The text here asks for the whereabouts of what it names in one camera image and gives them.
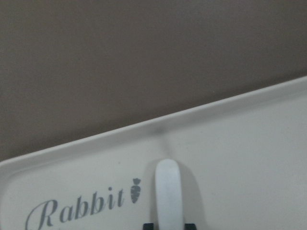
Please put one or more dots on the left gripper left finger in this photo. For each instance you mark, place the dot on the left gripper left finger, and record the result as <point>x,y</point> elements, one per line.
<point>148,226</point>

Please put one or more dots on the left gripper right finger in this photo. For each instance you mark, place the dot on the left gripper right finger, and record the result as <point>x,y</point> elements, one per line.
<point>190,226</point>

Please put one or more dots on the white ceramic spoon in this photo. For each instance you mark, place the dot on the white ceramic spoon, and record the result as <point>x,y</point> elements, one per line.
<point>169,201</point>

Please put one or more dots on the white rabbit tray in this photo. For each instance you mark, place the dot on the white rabbit tray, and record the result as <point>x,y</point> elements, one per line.
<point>242,160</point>

